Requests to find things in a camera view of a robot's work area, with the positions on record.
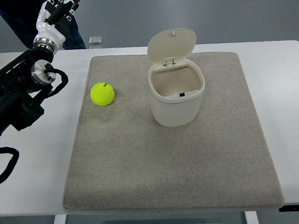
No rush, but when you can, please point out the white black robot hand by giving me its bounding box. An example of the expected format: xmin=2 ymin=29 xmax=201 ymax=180
xmin=34 ymin=0 xmax=86 ymax=52

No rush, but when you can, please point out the yellow tennis ball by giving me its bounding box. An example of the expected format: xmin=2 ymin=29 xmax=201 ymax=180
xmin=90 ymin=82 xmax=115 ymax=106

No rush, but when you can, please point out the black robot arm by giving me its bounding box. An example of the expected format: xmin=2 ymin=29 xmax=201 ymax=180
xmin=0 ymin=38 xmax=68 ymax=184

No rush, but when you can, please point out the small clear floor object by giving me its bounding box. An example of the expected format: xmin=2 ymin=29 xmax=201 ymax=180
xmin=88 ymin=36 xmax=103 ymax=46

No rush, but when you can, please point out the cream bin with lid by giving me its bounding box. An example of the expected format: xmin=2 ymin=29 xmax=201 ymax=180
xmin=147 ymin=28 xmax=205 ymax=127

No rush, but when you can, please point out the beige felt mat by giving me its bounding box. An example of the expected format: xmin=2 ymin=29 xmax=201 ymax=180
xmin=62 ymin=52 xmax=284 ymax=213

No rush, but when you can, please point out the white right table leg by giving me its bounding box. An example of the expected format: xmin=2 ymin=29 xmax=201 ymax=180
xmin=244 ymin=211 xmax=259 ymax=224

